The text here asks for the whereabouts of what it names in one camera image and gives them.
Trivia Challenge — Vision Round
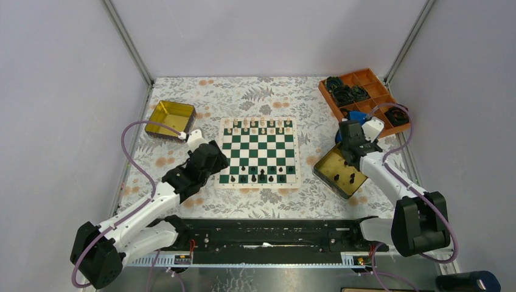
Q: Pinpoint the orange compartment tray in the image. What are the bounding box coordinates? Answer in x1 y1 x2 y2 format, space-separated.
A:
319 68 411 138

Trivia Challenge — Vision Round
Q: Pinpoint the gold tin box right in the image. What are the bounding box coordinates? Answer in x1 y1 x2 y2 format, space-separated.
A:
313 143 367 200

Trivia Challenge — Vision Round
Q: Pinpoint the floral tablecloth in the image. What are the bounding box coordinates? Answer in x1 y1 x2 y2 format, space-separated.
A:
145 77 394 219

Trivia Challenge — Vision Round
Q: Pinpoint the dark cylinder bottle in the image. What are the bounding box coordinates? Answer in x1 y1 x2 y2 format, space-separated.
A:
435 271 501 292

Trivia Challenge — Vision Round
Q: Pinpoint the green white chess board mat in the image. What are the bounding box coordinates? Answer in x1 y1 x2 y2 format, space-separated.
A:
214 117 302 189

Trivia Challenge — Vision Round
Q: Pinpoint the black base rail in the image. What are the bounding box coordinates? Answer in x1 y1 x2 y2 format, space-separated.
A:
139 217 430 267

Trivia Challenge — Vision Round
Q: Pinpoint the black hexagonal part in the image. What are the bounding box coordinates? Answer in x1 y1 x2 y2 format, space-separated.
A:
385 106 410 127

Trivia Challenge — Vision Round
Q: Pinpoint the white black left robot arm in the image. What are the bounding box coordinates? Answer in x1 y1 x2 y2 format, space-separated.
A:
70 140 228 289

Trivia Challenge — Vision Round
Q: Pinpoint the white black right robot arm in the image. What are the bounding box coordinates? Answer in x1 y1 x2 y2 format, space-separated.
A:
337 119 458 257

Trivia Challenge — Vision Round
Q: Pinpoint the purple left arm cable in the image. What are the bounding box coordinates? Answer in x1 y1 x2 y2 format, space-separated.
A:
71 120 186 292

